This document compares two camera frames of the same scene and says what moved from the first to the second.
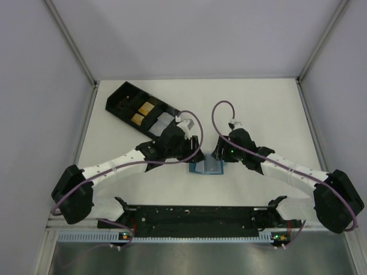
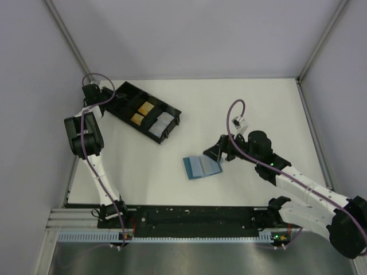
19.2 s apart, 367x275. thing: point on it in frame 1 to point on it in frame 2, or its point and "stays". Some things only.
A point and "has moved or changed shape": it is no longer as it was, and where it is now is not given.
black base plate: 202,222 stays
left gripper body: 194,145 to 101,93
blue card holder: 210,166 has moved or changed shape
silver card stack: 157,128 stays
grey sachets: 166,118 stays
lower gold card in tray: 137,118 stays
